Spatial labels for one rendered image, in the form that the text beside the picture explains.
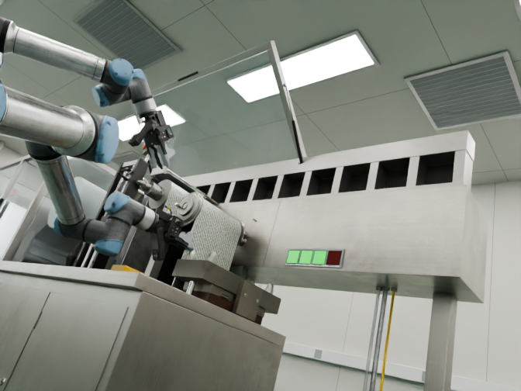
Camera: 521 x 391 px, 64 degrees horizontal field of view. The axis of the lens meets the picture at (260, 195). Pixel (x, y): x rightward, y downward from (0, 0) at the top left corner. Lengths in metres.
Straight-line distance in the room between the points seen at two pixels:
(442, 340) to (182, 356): 0.78
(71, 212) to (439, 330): 1.18
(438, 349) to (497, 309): 2.32
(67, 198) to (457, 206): 1.16
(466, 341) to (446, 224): 2.41
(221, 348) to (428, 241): 0.71
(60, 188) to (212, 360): 0.66
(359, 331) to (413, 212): 2.72
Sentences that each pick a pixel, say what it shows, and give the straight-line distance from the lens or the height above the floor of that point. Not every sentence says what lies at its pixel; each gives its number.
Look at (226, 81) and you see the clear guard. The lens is 2.07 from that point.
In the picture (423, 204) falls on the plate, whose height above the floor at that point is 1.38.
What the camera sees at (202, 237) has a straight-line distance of 1.60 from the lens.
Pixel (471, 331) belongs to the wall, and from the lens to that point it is 3.75.
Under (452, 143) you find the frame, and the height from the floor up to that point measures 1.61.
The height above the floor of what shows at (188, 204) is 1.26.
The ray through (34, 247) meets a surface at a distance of 2.40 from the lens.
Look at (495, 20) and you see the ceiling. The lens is 2.78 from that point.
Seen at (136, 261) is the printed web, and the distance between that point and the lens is 1.88.
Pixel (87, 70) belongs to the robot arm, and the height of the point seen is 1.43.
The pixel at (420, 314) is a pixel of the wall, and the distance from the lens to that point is 3.90.
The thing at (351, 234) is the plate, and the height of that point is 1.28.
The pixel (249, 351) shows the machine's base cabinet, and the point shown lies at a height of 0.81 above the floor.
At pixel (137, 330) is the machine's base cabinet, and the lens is 1.15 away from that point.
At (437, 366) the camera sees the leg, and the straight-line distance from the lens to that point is 1.46.
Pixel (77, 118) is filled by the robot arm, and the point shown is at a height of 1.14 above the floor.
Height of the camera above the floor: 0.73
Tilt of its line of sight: 23 degrees up
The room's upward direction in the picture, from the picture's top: 16 degrees clockwise
